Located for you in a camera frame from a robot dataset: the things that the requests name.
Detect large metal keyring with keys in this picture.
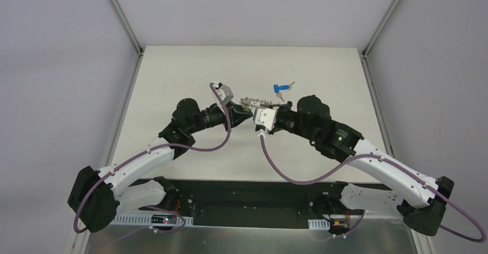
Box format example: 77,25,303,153
239,97,281,109

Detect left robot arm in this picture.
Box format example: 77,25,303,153
67,98,253,234

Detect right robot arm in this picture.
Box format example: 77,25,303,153
270,95,454,236

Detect lower silver key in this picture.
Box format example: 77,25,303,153
276,92,285,103

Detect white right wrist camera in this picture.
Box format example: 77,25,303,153
253,108,277,131

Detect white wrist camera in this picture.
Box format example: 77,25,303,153
211,82,234,106
253,108,277,131

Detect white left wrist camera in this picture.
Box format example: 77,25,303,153
211,82,234,106

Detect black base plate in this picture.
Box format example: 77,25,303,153
137,176,367,230

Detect right white cable duct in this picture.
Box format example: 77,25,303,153
308,219,330,230

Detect white cable duct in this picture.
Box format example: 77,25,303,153
308,219,330,230
110,213,193,227

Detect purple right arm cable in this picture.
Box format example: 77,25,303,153
258,132,487,243

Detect left white cable duct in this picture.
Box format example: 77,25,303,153
110,213,193,227

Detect right aluminium frame post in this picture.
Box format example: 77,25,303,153
361,0,402,59

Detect aluminium frame post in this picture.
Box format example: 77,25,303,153
107,0,144,57
361,0,402,59

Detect left aluminium frame post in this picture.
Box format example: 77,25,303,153
107,0,144,57

